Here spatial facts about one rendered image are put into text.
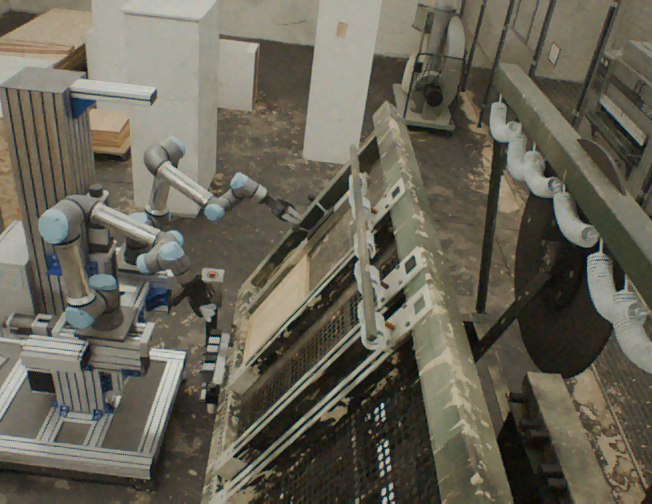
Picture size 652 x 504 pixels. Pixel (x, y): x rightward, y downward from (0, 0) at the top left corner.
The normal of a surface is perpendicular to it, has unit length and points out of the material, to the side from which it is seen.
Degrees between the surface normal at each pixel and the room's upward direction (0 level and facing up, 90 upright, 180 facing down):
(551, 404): 0
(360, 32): 90
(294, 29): 90
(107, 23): 90
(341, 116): 90
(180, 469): 0
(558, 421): 0
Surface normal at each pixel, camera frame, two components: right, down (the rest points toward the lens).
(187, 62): -0.04, 0.56
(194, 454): 0.12, -0.82
